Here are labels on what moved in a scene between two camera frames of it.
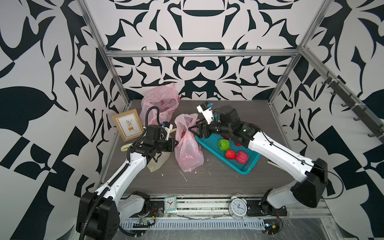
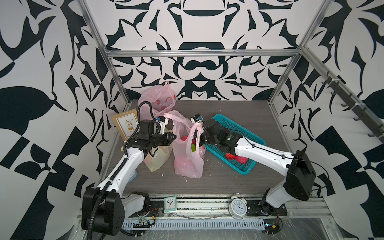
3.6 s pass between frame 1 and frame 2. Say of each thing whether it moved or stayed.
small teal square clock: stayed
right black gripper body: moved
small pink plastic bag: moved
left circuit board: stayed
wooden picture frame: stayed
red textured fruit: stayed
